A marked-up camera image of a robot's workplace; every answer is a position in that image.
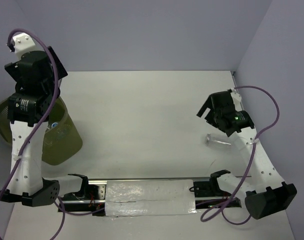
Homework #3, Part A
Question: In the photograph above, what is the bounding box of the clear bottle without cap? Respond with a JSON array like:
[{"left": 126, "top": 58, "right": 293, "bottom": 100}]
[{"left": 204, "top": 133, "right": 232, "bottom": 151}]

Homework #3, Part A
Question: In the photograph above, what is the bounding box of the clear bottle white cap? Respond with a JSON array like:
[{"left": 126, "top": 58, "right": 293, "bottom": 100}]
[{"left": 44, "top": 125, "right": 71, "bottom": 146}]

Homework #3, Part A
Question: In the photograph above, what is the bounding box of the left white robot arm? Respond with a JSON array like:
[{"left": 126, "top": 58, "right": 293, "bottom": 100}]
[{"left": 0, "top": 46, "right": 90, "bottom": 207}]

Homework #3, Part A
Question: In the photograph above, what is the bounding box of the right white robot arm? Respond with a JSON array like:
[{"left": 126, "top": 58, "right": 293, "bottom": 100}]
[{"left": 193, "top": 89, "right": 297, "bottom": 220}]

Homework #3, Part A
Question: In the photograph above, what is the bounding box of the olive green mesh bin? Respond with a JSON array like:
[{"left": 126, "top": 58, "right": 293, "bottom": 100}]
[{"left": 0, "top": 97, "right": 83, "bottom": 166}]

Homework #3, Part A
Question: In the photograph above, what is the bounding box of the silver taped panel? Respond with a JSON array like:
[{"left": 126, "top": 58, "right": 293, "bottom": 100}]
[{"left": 104, "top": 179, "right": 197, "bottom": 218}]

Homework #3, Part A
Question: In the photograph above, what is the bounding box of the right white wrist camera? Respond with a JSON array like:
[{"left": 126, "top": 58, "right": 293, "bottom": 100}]
[{"left": 228, "top": 88, "right": 242, "bottom": 106}]

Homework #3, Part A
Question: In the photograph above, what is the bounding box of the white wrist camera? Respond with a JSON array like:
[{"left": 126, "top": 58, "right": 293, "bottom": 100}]
[
  {"left": 7, "top": 33, "right": 38, "bottom": 59},
  {"left": 228, "top": 88, "right": 242, "bottom": 106}
]

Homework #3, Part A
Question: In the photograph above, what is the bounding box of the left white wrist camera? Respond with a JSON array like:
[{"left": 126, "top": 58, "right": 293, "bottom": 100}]
[{"left": 7, "top": 33, "right": 38, "bottom": 59}]

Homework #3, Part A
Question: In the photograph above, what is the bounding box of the black mounting rail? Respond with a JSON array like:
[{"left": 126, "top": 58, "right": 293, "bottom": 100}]
[{"left": 57, "top": 176, "right": 243, "bottom": 217}]

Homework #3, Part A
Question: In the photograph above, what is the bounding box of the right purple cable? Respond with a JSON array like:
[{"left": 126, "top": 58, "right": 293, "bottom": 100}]
[{"left": 200, "top": 85, "right": 280, "bottom": 226}]

